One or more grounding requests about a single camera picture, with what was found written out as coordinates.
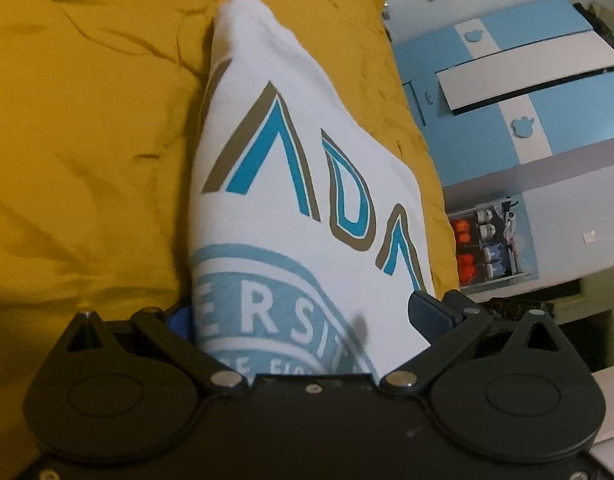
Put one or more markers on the mustard yellow quilt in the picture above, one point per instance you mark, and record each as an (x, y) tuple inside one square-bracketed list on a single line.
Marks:
[(87, 125)]

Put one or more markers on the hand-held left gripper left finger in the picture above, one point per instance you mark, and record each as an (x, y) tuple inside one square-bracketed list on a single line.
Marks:
[(179, 321)]

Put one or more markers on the white desk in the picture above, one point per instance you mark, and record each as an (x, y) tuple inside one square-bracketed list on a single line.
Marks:
[(612, 395)]

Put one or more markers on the blue and white wardrobe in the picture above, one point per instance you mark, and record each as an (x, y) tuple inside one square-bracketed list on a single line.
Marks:
[(537, 110)]

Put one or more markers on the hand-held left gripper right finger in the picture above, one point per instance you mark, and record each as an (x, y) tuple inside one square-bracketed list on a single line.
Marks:
[(429, 312)]

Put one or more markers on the clear plastic organizer box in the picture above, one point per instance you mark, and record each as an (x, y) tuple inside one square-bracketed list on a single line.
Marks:
[(492, 240)]

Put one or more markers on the white printed t-shirt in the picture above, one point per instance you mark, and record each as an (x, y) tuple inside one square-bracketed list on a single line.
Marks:
[(297, 185)]

